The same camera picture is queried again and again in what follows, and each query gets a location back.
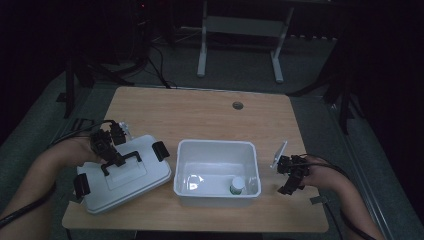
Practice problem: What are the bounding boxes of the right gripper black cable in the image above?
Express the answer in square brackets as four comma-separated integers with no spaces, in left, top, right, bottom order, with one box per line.
[289,153,371,240]

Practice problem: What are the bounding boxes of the black floor cables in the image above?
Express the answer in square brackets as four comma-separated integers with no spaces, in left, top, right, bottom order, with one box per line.
[145,41,178,90]

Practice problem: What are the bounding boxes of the black tripod stand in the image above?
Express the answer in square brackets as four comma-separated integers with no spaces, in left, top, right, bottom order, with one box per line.
[55,56,135,120]
[285,39,366,136]

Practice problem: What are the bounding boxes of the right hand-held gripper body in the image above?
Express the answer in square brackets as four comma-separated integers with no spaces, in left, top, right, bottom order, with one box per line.
[269,139,312,184]

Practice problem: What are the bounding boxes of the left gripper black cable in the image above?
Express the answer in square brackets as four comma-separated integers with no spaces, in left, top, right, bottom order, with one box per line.
[0,119,116,230]

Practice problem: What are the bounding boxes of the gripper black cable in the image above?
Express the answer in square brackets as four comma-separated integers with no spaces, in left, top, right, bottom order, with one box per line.
[0,119,116,230]
[289,153,371,240]

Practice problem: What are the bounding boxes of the white bottle with green label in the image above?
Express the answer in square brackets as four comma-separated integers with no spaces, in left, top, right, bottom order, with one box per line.
[229,176,247,196]

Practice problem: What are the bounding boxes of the white storage box lid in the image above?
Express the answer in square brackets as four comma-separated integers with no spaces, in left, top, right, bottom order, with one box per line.
[73,134,173,215]

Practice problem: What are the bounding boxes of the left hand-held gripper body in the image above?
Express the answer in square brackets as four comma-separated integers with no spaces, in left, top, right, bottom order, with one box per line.
[89,119,133,162]

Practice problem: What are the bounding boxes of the person's right hand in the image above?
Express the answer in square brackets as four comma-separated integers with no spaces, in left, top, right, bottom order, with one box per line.
[300,155,338,188]

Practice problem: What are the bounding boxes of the person's left hand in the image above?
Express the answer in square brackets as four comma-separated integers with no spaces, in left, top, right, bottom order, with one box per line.
[62,134,107,168]

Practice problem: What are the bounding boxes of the white plastic storage box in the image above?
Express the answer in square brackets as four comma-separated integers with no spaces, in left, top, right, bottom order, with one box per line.
[172,138,262,208]

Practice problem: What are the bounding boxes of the white metal stand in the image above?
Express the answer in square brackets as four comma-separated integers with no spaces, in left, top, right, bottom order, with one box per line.
[196,0,295,85]

